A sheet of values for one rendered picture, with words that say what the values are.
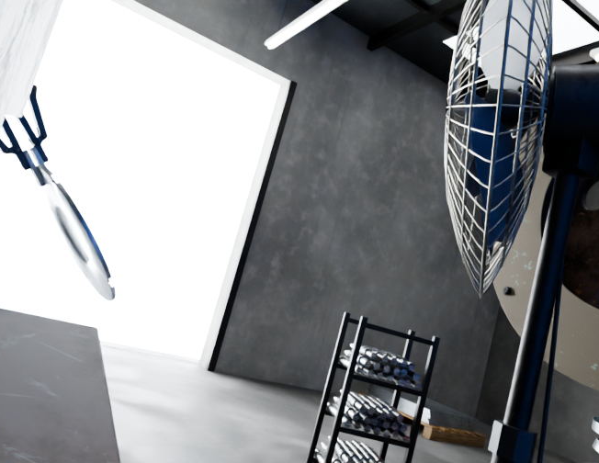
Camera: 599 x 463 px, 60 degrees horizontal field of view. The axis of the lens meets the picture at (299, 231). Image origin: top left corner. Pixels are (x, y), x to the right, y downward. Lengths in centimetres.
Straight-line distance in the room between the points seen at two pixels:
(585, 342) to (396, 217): 561
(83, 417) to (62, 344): 5
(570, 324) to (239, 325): 472
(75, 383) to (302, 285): 585
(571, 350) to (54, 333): 117
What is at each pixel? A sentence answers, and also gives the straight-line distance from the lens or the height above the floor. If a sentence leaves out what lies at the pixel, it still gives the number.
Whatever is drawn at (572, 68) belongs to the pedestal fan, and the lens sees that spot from 86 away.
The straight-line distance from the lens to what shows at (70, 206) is 95.
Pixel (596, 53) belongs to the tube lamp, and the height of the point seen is 305.
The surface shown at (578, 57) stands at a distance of 655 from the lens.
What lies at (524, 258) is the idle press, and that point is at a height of 119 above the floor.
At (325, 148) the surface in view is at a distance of 621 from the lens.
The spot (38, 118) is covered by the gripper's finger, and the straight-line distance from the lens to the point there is 108.
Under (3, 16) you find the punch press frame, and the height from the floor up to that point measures 101.
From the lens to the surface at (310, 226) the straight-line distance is 604.
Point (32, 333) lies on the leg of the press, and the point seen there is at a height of 90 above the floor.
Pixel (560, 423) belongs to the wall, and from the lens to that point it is 752.
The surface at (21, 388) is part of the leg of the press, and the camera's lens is 19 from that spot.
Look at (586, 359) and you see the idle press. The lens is 127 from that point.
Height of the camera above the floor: 93
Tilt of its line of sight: 8 degrees up
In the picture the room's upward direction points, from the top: 15 degrees clockwise
